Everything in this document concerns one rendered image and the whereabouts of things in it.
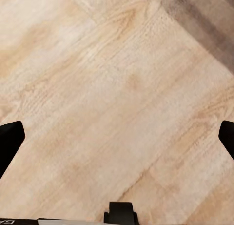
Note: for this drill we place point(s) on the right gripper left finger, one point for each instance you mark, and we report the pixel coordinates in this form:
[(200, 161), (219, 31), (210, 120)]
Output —
[(12, 136)]

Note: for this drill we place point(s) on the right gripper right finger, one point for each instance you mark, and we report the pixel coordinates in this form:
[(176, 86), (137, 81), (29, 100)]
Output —
[(226, 136)]

